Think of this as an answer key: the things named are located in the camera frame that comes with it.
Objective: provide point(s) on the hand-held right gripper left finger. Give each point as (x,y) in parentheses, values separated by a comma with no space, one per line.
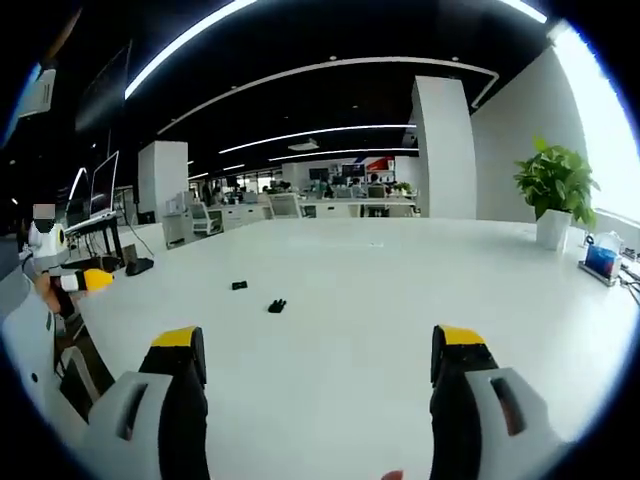
(165,400)

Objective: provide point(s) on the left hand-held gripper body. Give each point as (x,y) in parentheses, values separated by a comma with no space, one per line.
(46,245)

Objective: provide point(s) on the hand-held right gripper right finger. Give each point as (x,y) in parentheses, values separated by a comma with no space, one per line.
(460,400)

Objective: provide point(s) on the black plastic buckle socket part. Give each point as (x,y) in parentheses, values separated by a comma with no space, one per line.
(240,286)

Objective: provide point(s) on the black plastic buckle pronged part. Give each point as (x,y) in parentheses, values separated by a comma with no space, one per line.
(276,306)

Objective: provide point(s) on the person's left hand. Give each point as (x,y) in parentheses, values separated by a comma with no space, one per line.
(50,296)

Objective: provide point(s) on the person's right hand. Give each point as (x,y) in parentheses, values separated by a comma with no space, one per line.
(392,476)

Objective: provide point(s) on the black desktop gadget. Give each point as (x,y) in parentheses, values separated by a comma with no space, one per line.
(139,267)

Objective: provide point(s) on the computer monitor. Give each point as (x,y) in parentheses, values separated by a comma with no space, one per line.
(103,182)

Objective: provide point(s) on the white office chair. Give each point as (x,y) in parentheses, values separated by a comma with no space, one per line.
(286,206)
(206,219)

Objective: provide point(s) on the blue box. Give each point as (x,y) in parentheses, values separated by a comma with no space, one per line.
(602,261)

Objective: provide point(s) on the green potted plant white pot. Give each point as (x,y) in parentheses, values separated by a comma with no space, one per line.
(555,195)

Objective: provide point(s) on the row of white office workstations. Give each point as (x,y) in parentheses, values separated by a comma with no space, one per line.
(345,205)

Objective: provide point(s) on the group of ceiling light strips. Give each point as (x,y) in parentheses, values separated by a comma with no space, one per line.
(175,45)

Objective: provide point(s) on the white ceiling air conditioner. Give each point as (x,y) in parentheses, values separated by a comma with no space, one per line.
(304,145)

